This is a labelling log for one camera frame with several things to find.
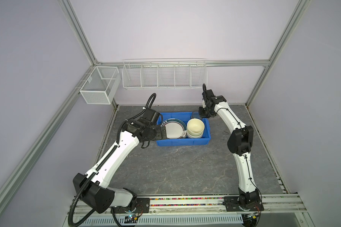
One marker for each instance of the aluminium mounting rail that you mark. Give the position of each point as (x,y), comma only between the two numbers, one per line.
(204,210)

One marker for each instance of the long white wire basket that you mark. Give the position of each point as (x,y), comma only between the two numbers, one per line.
(171,73)

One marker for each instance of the green rimmed white plate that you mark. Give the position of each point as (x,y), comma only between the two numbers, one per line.
(175,128)

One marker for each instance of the amber glass cup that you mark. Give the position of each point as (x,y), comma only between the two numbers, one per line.
(196,115)

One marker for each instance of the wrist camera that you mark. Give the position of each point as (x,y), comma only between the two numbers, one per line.
(207,95)
(151,115)

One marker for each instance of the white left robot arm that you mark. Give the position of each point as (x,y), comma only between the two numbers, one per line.
(93,187)

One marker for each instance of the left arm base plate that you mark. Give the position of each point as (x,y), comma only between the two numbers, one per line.
(141,205)

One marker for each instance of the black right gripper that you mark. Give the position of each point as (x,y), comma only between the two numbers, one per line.
(201,109)

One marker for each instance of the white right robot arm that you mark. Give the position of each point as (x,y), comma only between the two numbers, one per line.
(240,145)

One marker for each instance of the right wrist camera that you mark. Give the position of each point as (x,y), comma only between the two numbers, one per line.
(207,95)

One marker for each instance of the cream white bowl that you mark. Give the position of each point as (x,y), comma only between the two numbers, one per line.
(194,137)

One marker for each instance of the light green bowl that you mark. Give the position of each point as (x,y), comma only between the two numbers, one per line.
(194,133)

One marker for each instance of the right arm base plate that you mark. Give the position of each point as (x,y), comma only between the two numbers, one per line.
(233,203)

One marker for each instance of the bowls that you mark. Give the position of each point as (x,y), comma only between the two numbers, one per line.
(195,125)

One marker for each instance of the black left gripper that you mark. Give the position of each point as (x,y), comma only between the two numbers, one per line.
(158,136)

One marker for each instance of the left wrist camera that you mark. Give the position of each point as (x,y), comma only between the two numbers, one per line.
(151,115)

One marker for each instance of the small white mesh basket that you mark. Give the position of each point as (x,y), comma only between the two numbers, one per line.
(101,85)

